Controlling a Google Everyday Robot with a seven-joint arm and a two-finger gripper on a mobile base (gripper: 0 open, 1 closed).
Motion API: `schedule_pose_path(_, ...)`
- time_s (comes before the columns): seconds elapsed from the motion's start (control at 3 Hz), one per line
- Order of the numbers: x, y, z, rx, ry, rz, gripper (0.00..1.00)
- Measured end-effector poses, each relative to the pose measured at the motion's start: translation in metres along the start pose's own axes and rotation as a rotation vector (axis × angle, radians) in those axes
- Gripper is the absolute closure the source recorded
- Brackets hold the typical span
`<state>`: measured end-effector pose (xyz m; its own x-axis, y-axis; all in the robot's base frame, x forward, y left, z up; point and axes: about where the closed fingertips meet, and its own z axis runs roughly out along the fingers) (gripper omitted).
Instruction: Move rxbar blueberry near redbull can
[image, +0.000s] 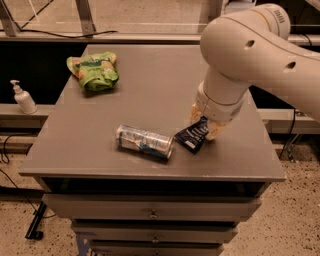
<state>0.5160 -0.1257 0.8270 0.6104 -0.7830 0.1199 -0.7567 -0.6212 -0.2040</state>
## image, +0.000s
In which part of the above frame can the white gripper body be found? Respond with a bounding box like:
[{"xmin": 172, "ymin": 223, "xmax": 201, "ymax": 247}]
[{"xmin": 195, "ymin": 83, "xmax": 246, "ymax": 122}]

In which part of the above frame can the silver redbull can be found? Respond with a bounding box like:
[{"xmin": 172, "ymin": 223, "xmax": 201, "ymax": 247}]
[{"xmin": 116, "ymin": 125, "xmax": 173, "ymax": 159}]

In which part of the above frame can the black floor cable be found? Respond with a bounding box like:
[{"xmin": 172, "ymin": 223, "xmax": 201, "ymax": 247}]
[{"xmin": 0, "ymin": 133, "xmax": 57, "ymax": 219}]

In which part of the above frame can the white pump bottle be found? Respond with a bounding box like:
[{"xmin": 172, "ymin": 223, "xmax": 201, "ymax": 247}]
[{"xmin": 10, "ymin": 80, "xmax": 37, "ymax": 114}]

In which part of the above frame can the dark blue rxbar wrapper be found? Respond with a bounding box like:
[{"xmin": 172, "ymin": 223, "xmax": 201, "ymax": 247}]
[{"xmin": 175, "ymin": 116, "xmax": 209, "ymax": 154}]

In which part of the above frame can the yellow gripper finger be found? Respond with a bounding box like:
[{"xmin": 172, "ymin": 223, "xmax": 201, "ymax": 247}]
[
  {"xmin": 190, "ymin": 103, "xmax": 203, "ymax": 124},
  {"xmin": 206, "ymin": 120, "xmax": 228, "ymax": 141}
]

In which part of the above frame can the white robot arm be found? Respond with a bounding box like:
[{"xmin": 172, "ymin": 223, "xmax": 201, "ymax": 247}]
[{"xmin": 191, "ymin": 4, "xmax": 320, "ymax": 140}]

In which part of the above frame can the grey drawer cabinet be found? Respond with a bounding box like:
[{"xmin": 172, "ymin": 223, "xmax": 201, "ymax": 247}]
[{"xmin": 20, "ymin": 45, "xmax": 285, "ymax": 256}]

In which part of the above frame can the black cable on ledge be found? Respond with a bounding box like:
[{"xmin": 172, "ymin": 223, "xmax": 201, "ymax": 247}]
[{"xmin": 0, "ymin": 28, "xmax": 119, "ymax": 39}]

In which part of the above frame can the grey metal rail frame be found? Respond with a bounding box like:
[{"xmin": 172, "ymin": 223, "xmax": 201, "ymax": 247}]
[{"xmin": 0, "ymin": 0, "xmax": 320, "ymax": 46}]

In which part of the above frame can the black metal floor bracket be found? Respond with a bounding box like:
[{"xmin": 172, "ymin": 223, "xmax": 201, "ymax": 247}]
[{"xmin": 25, "ymin": 202, "xmax": 47, "ymax": 240}]

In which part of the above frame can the green chip bag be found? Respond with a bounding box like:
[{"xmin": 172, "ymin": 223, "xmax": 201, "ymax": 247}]
[{"xmin": 66, "ymin": 51, "xmax": 119, "ymax": 92}]

